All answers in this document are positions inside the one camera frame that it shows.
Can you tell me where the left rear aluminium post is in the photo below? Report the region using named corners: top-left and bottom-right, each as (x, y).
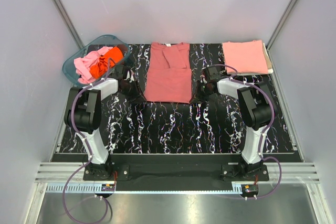
top-left (52, 0), bottom-right (84, 49)

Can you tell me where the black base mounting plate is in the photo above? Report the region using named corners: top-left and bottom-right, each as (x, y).
top-left (51, 151), bottom-right (302, 192)

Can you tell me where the aluminium frame rail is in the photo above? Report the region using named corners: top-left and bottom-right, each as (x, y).
top-left (35, 163), bottom-right (320, 195)

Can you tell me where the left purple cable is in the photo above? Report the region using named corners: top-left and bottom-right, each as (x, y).
top-left (61, 56), bottom-right (116, 223)

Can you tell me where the dusty red t-shirt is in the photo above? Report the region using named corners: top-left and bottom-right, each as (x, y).
top-left (144, 42), bottom-right (192, 103)

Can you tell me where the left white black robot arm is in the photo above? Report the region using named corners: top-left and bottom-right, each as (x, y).
top-left (64, 65), bottom-right (146, 180)

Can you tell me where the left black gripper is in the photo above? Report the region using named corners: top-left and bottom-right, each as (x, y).
top-left (119, 80), bottom-right (146, 104)

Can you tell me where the light pink shirt in basket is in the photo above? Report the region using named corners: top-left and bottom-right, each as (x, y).
top-left (73, 46), bottom-right (113, 84)

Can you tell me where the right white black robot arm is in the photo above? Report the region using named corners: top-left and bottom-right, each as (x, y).
top-left (190, 64), bottom-right (276, 180)

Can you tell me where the folded salmon pink t-shirt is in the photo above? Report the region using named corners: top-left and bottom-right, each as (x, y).
top-left (222, 39), bottom-right (268, 74)

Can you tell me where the teal plastic laundry basket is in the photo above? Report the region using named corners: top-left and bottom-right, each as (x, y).
top-left (62, 35), bottom-right (130, 87)

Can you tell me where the orange shirt in basket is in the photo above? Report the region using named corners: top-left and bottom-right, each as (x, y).
top-left (90, 47), bottom-right (123, 79)

